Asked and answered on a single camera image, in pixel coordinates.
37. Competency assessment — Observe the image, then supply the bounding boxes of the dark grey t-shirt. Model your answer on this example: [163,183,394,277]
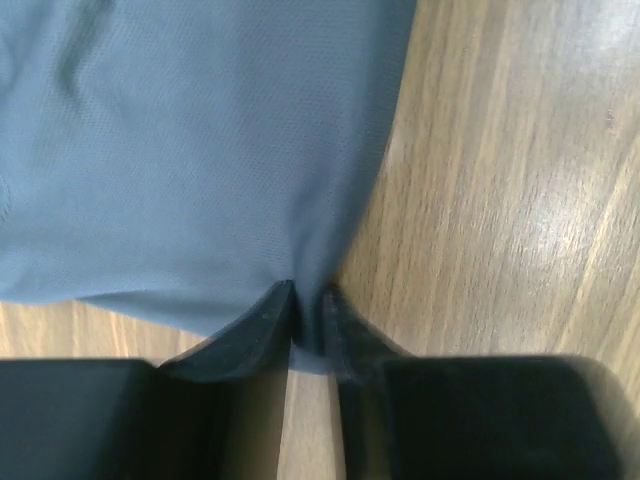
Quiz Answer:
[1,1,416,373]

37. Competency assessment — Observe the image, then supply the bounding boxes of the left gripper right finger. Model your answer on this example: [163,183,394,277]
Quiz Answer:
[321,283,409,479]

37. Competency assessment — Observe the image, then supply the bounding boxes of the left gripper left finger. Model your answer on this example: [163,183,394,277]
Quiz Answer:
[160,281,295,479]

